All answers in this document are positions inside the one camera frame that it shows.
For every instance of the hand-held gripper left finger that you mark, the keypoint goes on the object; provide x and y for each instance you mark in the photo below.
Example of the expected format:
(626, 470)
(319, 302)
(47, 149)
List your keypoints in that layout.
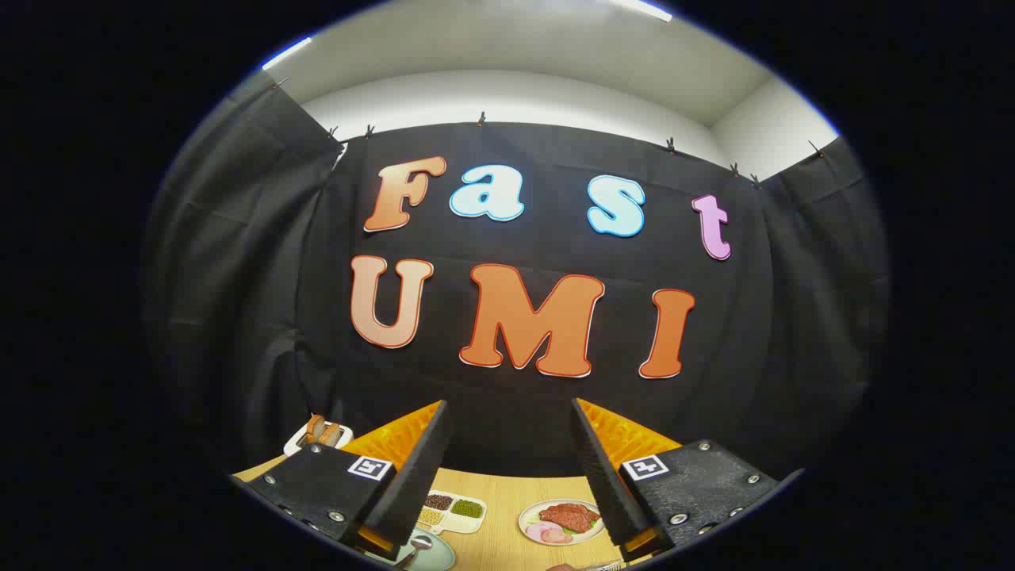
(424, 468)

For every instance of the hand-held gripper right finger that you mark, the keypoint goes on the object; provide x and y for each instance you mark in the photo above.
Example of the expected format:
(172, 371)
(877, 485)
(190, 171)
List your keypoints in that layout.
(599, 468)

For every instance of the pile of red beans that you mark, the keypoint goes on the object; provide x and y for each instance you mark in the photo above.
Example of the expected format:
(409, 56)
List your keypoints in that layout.
(438, 501)

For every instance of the pile of yellow soybeans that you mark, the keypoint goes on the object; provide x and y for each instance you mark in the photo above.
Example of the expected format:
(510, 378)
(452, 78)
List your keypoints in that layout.
(430, 517)

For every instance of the brown meat patty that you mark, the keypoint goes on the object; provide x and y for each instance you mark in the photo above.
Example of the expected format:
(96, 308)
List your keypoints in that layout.
(569, 515)

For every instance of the white divided tray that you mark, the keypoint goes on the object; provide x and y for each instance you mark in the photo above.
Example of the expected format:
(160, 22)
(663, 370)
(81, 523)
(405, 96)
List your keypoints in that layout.
(452, 519)

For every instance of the pile of green beans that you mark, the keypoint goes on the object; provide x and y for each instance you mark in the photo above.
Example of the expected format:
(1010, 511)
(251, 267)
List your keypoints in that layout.
(467, 508)

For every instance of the green lettuce leaf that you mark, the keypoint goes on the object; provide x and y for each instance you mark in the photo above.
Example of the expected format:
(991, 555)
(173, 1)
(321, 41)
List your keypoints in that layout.
(569, 527)

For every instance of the red meat slice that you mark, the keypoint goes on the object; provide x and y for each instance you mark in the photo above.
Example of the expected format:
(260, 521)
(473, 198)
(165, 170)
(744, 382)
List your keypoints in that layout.
(557, 536)

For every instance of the white plate with meat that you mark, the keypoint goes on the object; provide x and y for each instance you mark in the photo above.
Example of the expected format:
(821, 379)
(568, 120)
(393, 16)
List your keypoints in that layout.
(530, 515)

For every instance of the pale green round plate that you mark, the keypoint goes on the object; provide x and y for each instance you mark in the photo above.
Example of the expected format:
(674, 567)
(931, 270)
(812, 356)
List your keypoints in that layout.
(436, 555)

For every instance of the pink ham slice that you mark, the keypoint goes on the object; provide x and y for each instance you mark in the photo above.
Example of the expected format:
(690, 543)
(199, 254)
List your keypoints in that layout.
(537, 531)

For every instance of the toast bread slice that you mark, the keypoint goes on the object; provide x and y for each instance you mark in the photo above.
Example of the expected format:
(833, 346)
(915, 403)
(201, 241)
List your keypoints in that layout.
(331, 434)
(315, 428)

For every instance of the white toaster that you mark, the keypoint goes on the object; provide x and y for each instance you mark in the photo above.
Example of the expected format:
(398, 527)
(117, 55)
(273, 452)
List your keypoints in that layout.
(295, 442)

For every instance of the ceiling light strip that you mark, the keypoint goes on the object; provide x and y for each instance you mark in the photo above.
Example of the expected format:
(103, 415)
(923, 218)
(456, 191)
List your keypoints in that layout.
(642, 9)

